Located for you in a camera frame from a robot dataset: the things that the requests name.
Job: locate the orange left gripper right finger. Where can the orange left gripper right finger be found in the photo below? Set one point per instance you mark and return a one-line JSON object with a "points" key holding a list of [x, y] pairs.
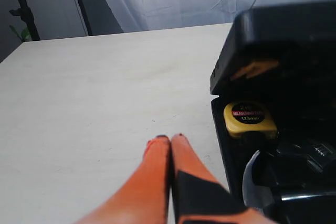
{"points": [[198, 196]]}

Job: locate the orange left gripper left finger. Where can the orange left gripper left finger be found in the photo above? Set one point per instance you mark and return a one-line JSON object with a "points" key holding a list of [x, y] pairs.
{"points": [[144, 197]]}

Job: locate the adjustable steel wrench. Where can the adjustable steel wrench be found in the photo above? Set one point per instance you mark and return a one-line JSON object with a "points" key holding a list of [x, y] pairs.
{"points": [[320, 156]]}

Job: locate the black plastic tool case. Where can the black plastic tool case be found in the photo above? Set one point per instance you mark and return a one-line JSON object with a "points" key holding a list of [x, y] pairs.
{"points": [[283, 57]]}

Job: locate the steel claw hammer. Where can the steel claw hammer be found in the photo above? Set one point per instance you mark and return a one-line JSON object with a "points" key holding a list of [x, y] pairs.
{"points": [[290, 186]]}

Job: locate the yellow measuring tape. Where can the yellow measuring tape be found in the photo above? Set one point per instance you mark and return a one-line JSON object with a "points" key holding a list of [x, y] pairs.
{"points": [[248, 116]]}

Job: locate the green plant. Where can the green plant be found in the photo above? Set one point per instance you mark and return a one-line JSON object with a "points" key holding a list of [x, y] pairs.
{"points": [[23, 36]]}

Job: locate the black light stand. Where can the black light stand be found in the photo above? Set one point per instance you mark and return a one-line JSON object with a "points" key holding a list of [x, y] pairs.
{"points": [[26, 15]]}

